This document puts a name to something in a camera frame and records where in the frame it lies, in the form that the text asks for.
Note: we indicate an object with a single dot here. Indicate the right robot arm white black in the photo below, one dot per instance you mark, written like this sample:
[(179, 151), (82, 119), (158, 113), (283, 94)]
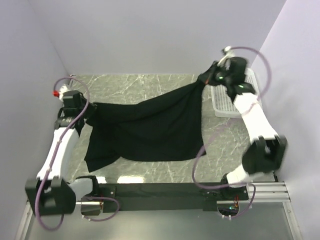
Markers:
[(267, 148)]

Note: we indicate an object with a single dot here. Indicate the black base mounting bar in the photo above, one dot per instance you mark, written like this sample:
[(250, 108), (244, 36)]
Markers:
[(160, 196)]

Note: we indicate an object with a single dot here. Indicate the black t shirt blue logo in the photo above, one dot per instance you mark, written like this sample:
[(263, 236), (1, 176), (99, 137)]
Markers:
[(166, 128)]

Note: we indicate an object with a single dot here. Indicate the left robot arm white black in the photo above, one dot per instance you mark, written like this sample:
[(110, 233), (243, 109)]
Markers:
[(49, 193)]

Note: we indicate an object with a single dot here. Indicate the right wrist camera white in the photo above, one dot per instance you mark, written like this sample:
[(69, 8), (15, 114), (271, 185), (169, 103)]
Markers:
[(227, 54)]

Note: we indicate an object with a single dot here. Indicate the aluminium frame rail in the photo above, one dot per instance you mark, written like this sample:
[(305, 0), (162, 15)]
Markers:
[(266, 215)]

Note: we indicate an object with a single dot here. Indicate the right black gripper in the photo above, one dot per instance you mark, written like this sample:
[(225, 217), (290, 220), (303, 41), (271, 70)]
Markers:
[(223, 67)]

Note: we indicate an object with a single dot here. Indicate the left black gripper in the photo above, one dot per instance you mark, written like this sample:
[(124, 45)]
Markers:
[(92, 107)]

